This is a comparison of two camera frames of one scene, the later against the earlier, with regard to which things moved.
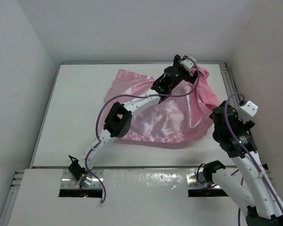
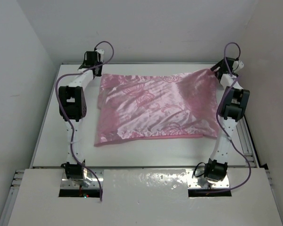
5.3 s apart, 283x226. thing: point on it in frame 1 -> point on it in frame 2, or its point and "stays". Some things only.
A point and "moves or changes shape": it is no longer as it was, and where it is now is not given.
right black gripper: [241, 125] -> [217, 66]
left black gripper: [187, 77] -> [99, 72]
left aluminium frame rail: [6, 215] stays
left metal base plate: [67, 181] stays
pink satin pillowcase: [185, 114] moves or changes shape
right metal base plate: [193, 183] stays
